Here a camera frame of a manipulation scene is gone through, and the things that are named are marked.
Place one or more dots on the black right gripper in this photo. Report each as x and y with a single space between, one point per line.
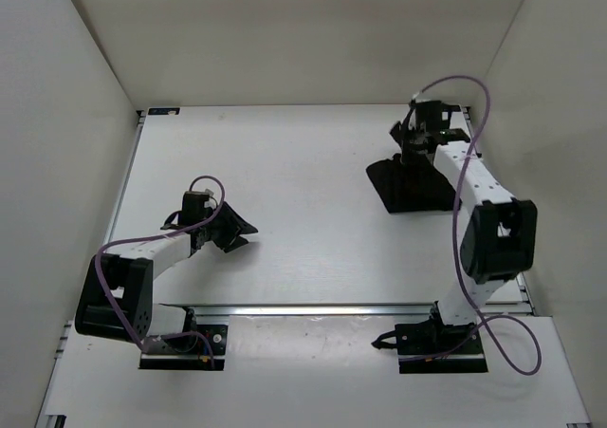
407 131

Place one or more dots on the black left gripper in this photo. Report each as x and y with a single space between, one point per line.
234 223

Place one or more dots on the black pleated skirt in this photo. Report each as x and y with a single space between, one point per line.
409 189

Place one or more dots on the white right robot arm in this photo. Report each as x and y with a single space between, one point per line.
499 241

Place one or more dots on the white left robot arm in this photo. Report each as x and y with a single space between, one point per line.
116 302

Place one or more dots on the blue label sticker left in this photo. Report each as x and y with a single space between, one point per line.
163 111

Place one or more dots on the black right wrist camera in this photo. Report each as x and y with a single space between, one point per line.
432 116

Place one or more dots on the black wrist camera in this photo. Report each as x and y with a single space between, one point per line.
195 207
432 116

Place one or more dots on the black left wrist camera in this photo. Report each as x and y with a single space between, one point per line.
195 207

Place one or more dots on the aluminium table rail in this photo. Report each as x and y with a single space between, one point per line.
324 310

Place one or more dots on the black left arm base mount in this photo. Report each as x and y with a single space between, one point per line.
205 352

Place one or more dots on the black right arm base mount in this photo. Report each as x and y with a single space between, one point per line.
430 348

